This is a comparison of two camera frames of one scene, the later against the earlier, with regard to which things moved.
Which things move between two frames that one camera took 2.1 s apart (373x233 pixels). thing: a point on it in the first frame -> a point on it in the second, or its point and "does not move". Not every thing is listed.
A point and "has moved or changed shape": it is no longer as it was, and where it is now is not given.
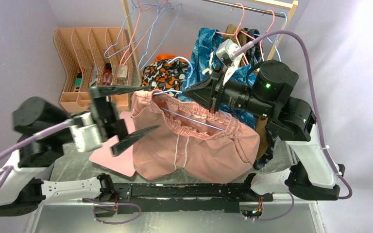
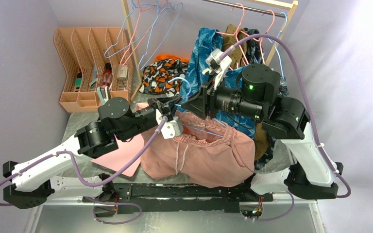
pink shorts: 191,140 has moved or changed shape
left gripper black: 107,111 -> 164,105
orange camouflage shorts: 166,74 does not move
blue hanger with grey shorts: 278,37 does not move
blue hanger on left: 142,37 does not move
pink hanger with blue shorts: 238,31 does not move
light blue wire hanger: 180,91 -> 189,93
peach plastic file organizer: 95,59 does not move
